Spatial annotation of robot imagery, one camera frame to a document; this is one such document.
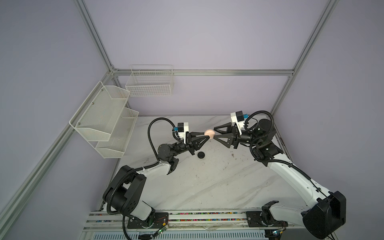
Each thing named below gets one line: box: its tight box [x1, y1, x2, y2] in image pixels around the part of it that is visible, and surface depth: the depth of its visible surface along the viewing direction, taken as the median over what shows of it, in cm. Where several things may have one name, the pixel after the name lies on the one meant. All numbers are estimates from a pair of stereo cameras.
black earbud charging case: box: [197, 151, 205, 159], surface depth 99 cm
